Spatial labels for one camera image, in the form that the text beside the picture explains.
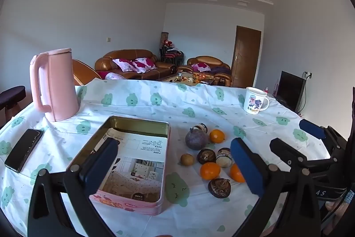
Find small orange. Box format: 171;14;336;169
229;163;246;183
200;162;221;180
209;129;226;143

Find stacked dark chairs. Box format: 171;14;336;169
160;45;184;65

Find dark padded stool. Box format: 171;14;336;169
0;86;27;121

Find dark wrapped cake centre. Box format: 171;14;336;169
197;148;216;165

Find pink electric kettle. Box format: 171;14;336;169
30;48;80;122

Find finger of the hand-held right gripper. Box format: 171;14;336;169
270;138;337;174
299;119;348;154

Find brown wooden door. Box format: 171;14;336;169
231;25;262;88

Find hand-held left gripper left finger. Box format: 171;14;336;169
27;138;120;237

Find person's right hand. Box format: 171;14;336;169
322;199;350;237

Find brown leather sofa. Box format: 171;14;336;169
95;50;178;80

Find cluttered coffee table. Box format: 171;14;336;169
159;73;222;86

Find pink cloth bundle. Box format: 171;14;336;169
98;72;125;80

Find white cloud print tablecloth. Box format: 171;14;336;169
0;79;347;237

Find white cartoon mug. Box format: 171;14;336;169
243;86;270;115

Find brown leather armchair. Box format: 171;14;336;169
177;56;233;88

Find dark cake front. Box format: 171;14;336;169
208;178;231;199

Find pink flowered pillow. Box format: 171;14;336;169
192;63;211;72
112;59;136;72
132;57;157;73

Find printed paper leaflet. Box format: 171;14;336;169
94;127;168;203

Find purple blanket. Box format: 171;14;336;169
209;66;231;75

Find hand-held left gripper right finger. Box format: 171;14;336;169
230;138;322;237

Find small brown kiwi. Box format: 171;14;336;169
180;153;195;167

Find pink tin box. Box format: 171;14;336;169
66;115;171;217

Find black television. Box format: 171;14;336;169
277;70;306;112

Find purple passion fruit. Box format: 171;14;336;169
185;127;210;150

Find dark cake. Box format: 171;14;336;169
197;148;216;165
208;178;231;199

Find black smartphone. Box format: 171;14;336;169
4;129;45;173

